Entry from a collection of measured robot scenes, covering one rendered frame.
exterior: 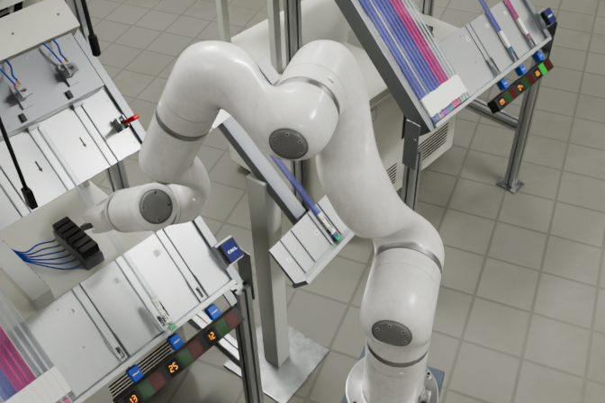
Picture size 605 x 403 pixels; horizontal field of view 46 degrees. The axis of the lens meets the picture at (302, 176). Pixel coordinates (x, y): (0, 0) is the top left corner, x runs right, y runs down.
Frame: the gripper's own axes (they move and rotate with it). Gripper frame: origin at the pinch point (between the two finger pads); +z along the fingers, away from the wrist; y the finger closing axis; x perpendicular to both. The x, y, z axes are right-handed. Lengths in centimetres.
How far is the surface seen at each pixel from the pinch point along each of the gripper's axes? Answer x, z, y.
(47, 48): -35.4, 2.4, -9.7
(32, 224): 0, 56, 0
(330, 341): 84, 48, -60
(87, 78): -26.1, 3.1, -14.4
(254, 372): 65, 29, -23
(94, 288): 13.3, 3.2, 8.0
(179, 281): 22.8, 1.8, -8.6
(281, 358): 77, 49, -42
